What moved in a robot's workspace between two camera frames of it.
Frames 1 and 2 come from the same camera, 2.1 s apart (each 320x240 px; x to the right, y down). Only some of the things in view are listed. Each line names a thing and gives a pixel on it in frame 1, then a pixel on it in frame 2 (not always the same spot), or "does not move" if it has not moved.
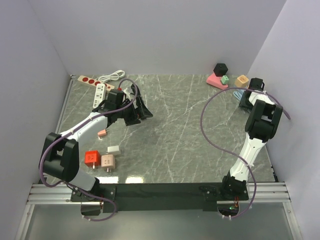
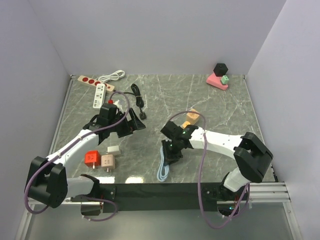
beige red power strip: (94, 81) does not move
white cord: (118, 74) does not move
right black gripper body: (244, 104) to (172, 151)
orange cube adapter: (241, 81) to (192, 117)
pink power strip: (215, 81) does not move
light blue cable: (239, 93) to (163, 171)
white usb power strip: (100, 95) does not move
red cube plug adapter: (92, 158) does not move
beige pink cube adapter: (108, 162) does not move
